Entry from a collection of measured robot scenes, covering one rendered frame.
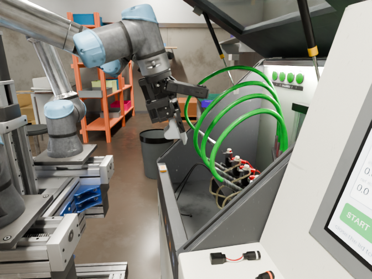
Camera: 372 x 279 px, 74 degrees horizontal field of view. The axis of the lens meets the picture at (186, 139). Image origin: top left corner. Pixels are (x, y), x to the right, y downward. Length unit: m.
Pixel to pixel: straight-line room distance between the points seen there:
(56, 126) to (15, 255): 0.55
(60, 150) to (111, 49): 0.70
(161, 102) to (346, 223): 0.46
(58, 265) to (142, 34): 0.62
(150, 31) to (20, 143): 0.67
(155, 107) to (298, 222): 0.42
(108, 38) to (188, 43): 6.59
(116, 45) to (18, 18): 0.23
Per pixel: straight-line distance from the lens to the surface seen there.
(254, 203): 0.67
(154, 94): 0.65
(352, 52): 0.60
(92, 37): 0.59
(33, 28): 0.72
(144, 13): 0.61
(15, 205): 0.82
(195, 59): 7.16
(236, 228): 0.69
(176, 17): 4.88
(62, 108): 1.17
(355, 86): 0.57
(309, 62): 0.99
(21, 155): 1.09
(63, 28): 0.71
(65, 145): 1.20
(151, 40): 0.61
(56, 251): 0.78
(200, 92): 0.64
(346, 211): 0.53
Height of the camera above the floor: 1.44
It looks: 18 degrees down
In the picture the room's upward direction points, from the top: straight up
